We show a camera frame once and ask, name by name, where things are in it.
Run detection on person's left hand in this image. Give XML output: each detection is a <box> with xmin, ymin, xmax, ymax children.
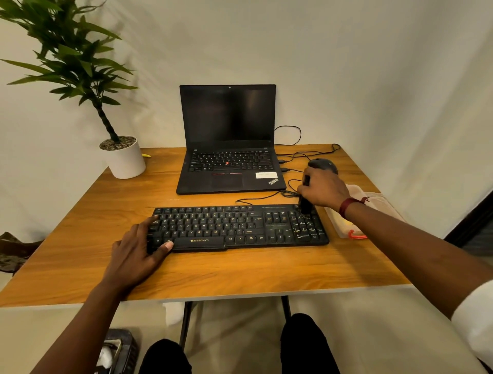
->
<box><xmin>102</xmin><ymin>215</ymin><xmax>175</xmax><ymax>295</ymax></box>

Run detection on person's right hand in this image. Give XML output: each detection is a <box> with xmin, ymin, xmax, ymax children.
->
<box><xmin>297</xmin><ymin>166</ymin><xmax>351</xmax><ymax>213</ymax></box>

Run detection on black cleaning brush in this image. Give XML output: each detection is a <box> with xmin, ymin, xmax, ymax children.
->
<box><xmin>298</xmin><ymin>175</ymin><xmax>315</xmax><ymax>216</ymax></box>

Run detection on clear plastic container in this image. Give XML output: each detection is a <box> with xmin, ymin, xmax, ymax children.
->
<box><xmin>324</xmin><ymin>184</ymin><xmax>369</xmax><ymax>240</ymax></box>

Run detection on clear lid with orange clips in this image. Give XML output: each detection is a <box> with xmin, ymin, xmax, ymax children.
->
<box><xmin>346</xmin><ymin>184</ymin><xmax>406</xmax><ymax>224</ymax></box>

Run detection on black keyboard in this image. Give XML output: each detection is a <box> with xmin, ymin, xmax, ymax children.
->
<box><xmin>146</xmin><ymin>204</ymin><xmax>330</xmax><ymax>254</ymax></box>

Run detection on person's right forearm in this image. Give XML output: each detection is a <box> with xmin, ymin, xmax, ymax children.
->
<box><xmin>345</xmin><ymin>202</ymin><xmax>493</xmax><ymax>319</ymax></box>

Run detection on person's left forearm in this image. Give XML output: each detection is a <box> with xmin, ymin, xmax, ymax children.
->
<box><xmin>30</xmin><ymin>283</ymin><xmax>124</xmax><ymax>374</ymax></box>

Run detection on person's black trousers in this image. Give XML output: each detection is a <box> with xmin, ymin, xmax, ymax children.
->
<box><xmin>138</xmin><ymin>312</ymin><xmax>342</xmax><ymax>374</ymax></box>

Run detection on person's white shirt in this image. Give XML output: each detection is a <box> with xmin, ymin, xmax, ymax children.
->
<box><xmin>450</xmin><ymin>279</ymin><xmax>493</xmax><ymax>370</ymax></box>

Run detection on black computer mouse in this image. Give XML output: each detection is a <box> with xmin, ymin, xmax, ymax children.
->
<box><xmin>307</xmin><ymin>158</ymin><xmax>339</xmax><ymax>176</ymax></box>

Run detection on red wrist band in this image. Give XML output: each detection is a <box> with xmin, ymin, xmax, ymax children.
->
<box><xmin>338</xmin><ymin>196</ymin><xmax>370</xmax><ymax>219</ymax></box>

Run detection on black woven basket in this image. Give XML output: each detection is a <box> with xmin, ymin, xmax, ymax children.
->
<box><xmin>94</xmin><ymin>328</ymin><xmax>139</xmax><ymax>374</ymax></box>

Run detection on white plant pot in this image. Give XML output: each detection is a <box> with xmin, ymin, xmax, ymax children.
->
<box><xmin>99</xmin><ymin>135</ymin><xmax>147</xmax><ymax>180</ymax></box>

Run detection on brown patterned bag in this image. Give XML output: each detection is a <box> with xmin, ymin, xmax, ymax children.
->
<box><xmin>0</xmin><ymin>232</ymin><xmax>44</xmax><ymax>274</ymax></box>

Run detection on black laptop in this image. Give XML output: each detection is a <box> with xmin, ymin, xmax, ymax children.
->
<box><xmin>176</xmin><ymin>84</ymin><xmax>288</xmax><ymax>196</ymax></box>

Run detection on green leafy plant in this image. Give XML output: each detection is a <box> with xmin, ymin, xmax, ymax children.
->
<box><xmin>0</xmin><ymin>0</ymin><xmax>139</xmax><ymax>144</ymax></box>

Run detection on black mouse cable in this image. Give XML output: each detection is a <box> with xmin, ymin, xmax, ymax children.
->
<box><xmin>276</xmin><ymin>143</ymin><xmax>342</xmax><ymax>162</ymax></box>

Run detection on black laptop charger cable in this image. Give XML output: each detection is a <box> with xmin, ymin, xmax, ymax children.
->
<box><xmin>274</xmin><ymin>125</ymin><xmax>302</xmax><ymax>146</ymax></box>

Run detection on black door frame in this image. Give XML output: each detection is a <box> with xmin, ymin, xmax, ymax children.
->
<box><xmin>443</xmin><ymin>191</ymin><xmax>493</xmax><ymax>249</ymax></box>

